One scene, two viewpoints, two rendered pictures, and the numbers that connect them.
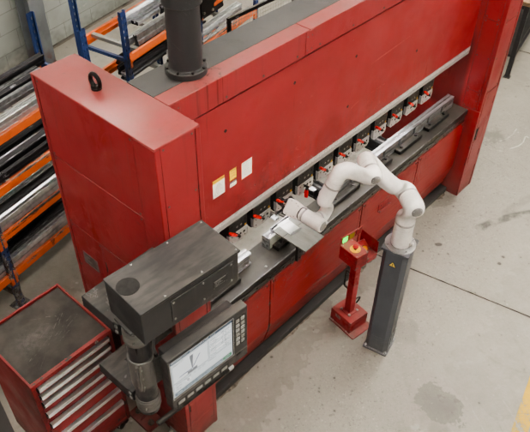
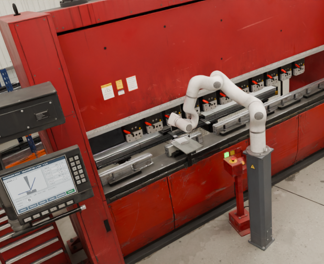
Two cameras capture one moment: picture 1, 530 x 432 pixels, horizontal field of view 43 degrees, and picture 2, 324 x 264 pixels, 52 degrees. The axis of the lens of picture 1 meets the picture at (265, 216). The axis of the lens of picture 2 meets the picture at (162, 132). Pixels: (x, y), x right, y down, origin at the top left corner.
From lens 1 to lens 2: 187 cm
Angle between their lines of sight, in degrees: 25
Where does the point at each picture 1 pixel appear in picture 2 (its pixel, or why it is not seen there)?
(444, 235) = not seen: outside the picture
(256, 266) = (156, 164)
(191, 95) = (64, 10)
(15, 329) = not seen: outside the picture
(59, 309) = not seen: hidden behind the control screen
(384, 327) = (258, 223)
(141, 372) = not seen: outside the picture
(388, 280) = (252, 181)
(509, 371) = not seen: outside the picture
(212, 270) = (30, 102)
